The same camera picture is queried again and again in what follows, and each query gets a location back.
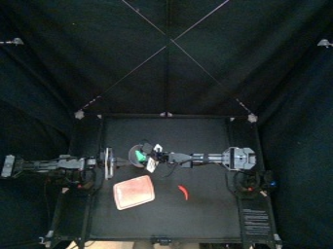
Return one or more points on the green toy grapes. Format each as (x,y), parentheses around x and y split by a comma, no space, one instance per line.
(139,156)

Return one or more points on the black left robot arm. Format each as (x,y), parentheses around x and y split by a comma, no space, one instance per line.
(46,164)

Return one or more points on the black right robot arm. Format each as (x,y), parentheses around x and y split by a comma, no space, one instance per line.
(235,158)

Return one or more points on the grey bowl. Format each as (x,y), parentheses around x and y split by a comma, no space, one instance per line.
(135,156)

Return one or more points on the red cutting board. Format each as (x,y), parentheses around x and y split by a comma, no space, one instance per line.
(132,192)

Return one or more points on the red toy chili pepper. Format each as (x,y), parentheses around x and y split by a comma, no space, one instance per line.
(184,192)

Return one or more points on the black table edge clamp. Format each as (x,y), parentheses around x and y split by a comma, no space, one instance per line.
(161,241)

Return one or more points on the black plate with white print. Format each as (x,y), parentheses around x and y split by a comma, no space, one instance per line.
(255,223)

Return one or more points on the silver frame corner bracket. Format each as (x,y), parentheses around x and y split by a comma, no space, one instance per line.
(79,114)
(276,241)
(251,117)
(165,114)
(46,239)
(14,41)
(323,42)

